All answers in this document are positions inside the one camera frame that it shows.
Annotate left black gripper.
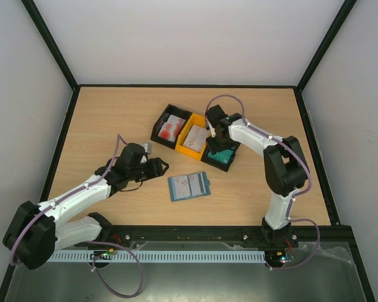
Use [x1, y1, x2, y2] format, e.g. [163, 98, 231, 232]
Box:
[128, 157, 169, 182]

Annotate yellow bin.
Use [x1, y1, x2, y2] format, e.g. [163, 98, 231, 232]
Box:
[175, 113, 210, 160]

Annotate white floral card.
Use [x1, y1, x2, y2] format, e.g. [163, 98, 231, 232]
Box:
[171, 176, 191, 199]

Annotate teal card stack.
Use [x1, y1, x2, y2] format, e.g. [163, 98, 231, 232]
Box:
[207, 149, 234, 165]

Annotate black bin with red cards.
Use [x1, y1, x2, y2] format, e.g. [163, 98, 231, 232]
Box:
[151, 104, 192, 149]

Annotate blue card holder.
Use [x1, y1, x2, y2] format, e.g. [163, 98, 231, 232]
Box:
[168, 171, 211, 202]

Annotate black bin with teal cards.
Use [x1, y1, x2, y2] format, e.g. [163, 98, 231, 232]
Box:
[200, 142, 240, 172]

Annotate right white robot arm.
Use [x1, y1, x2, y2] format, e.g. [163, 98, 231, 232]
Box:
[205, 105, 312, 247]

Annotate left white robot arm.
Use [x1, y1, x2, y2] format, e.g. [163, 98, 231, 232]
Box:
[3, 143, 169, 269]

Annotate white vip card stack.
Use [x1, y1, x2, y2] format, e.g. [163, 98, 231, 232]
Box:
[183, 125, 209, 153]

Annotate red patterned card stack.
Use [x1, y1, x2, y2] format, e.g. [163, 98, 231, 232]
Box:
[158, 115, 185, 142]

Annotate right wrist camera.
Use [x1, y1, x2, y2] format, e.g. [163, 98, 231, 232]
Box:
[207, 122, 216, 137]

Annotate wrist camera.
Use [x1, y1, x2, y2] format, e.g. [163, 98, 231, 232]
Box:
[142, 143, 152, 155]
[207, 122, 216, 137]

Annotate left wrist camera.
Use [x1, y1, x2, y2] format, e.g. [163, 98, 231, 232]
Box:
[142, 143, 152, 155]

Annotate light blue slotted cable duct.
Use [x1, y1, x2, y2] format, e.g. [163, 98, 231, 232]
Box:
[49, 250, 265, 264]

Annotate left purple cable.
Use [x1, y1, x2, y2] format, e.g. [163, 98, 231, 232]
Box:
[8, 134, 144, 298]

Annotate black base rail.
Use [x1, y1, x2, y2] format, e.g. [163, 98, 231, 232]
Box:
[97, 225, 355, 250]

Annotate black enclosure frame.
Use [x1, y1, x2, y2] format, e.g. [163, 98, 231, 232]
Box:
[0, 0, 376, 302]

